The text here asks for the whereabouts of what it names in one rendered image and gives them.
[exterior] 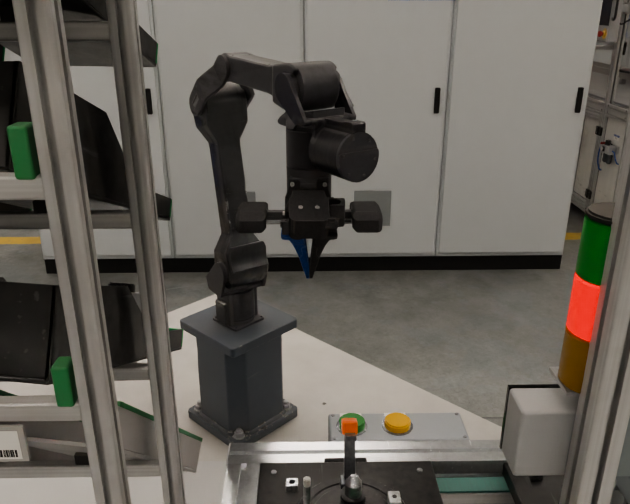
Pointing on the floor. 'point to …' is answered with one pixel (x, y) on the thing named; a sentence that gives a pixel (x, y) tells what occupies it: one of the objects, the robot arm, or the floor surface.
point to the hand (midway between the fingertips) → (309, 253)
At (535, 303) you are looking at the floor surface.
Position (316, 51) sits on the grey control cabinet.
